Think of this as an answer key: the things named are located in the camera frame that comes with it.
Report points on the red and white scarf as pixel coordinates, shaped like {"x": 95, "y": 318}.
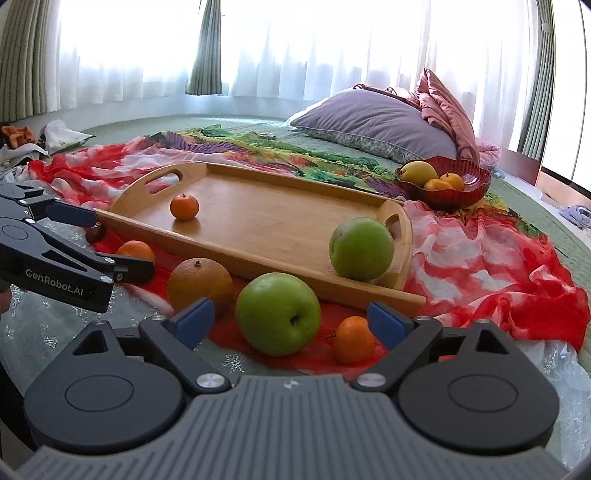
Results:
{"x": 485, "y": 258}

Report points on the lilac cloth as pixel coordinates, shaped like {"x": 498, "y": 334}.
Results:
{"x": 577, "y": 214}

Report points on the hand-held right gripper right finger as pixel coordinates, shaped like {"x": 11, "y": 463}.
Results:
{"x": 385, "y": 323}

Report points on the white plastic bag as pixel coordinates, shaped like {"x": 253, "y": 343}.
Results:
{"x": 62, "y": 136}

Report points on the small tangerine with stem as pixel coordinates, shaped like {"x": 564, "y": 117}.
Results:
{"x": 354, "y": 339}

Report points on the white pillow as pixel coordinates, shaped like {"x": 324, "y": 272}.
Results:
{"x": 300, "y": 117}

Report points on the white sheer curtain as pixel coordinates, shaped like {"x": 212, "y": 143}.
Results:
{"x": 323, "y": 46}

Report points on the white cloth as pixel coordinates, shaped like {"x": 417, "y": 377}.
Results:
{"x": 18, "y": 159}

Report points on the large dull orange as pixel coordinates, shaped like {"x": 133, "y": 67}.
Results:
{"x": 200, "y": 285}

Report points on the snowflake sheer cloth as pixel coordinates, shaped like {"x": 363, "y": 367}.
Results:
{"x": 46, "y": 332}

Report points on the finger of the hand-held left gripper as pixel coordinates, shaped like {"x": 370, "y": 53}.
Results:
{"x": 134, "y": 272}
{"x": 71, "y": 214}

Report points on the green curtain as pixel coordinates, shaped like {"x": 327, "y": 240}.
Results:
{"x": 210, "y": 46}
{"x": 23, "y": 55}
{"x": 538, "y": 92}

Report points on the red glass bowl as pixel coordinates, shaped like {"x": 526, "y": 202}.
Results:
{"x": 461, "y": 198}

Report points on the green apple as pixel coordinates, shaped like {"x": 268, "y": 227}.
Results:
{"x": 361, "y": 249}
{"x": 278, "y": 314}

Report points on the multicoloured printed scarf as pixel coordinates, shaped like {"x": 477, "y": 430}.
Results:
{"x": 286, "y": 152}

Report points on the medium tangerine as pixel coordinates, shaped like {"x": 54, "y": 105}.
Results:
{"x": 184, "y": 206}
{"x": 134, "y": 249}

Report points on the green quilted bedspread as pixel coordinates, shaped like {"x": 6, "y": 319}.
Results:
{"x": 138, "y": 127}

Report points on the small wrapper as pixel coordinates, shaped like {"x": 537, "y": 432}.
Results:
{"x": 267, "y": 135}

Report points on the wooden bed frame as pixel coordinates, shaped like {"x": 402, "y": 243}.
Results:
{"x": 524, "y": 166}

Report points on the dark red plum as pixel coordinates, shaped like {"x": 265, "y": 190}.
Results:
{"x": 94, "y": 232}

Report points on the orange cloth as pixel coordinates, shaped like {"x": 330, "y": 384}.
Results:
{"x": 16, "y": 134}

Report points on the small orange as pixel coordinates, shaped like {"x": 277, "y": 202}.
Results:
{"x": 436, "y": 185}
{"x": 453, "y": 181}

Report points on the yellow pear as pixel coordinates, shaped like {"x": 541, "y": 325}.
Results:
{"x": 418, "y": 171}

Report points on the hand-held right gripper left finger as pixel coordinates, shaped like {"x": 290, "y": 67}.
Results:
{"x": 196, "y": 321}

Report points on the purple pillow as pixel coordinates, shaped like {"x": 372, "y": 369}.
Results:
{"x": 369, "y": 115}

